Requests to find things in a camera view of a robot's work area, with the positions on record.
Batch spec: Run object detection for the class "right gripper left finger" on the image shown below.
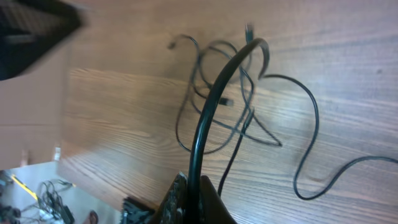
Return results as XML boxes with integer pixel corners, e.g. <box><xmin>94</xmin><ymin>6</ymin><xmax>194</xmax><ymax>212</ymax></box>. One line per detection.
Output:
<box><xmin>149</xmin><ymin>172</ymin><xmax>187</xmax><ymax>224</ymax></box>

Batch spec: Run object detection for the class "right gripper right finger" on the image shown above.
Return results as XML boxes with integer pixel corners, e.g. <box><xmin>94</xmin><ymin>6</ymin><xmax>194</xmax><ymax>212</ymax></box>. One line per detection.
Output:
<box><xmin>200</xmin><ymin>175</ymin><xmax>236</xmax><ymax>224</ymax></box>

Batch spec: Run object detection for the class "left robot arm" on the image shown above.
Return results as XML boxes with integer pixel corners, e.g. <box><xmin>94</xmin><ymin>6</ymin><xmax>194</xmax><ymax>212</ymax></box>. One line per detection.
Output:
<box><xmin>1</xmin><ymin>0</ymin><xmax>83</xmax><ymax>80</ymax></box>

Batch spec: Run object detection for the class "cardboard box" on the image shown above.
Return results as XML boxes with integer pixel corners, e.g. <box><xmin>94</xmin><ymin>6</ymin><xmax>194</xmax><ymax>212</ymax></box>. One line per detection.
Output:
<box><xmin>1</xmin><ymin>45</ymin><xmax>71</xmax><ymax>170</ymax></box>

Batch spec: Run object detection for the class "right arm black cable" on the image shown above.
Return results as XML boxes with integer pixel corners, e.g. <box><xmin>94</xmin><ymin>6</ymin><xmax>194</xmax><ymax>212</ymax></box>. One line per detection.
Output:
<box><xmin>185</xmin><ymin>37</ymin><xmax>271</xmax><ymax>224</ymax></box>

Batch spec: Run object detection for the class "floor cable clutter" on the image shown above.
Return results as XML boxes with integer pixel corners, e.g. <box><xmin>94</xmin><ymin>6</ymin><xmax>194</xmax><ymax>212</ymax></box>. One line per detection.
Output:
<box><xmin>0</xmin><ymin>174</ymin><xmax>100</xmax><ymax>224</ymax></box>

